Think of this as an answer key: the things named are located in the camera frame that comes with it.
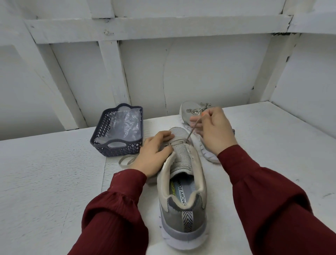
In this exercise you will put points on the person's left forearm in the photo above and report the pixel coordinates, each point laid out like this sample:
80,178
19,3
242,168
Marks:
113,215

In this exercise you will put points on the grey mesh shoe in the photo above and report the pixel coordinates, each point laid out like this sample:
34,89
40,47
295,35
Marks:
188,110
183,220

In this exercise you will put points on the clear plastic bag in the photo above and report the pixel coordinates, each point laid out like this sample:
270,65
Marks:
123,126

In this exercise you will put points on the dark plastic lattice basket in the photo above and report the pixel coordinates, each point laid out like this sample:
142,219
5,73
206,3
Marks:
97,147

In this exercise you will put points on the person's left hand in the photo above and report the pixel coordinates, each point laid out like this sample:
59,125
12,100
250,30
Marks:
149,156

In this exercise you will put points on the person's right forearm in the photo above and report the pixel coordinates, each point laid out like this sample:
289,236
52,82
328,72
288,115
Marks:
278,199

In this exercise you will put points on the person's right hand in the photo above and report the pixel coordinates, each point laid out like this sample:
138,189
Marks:
218,131

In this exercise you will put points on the grey shoelace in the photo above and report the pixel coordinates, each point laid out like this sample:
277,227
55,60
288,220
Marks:
197,111
191,129

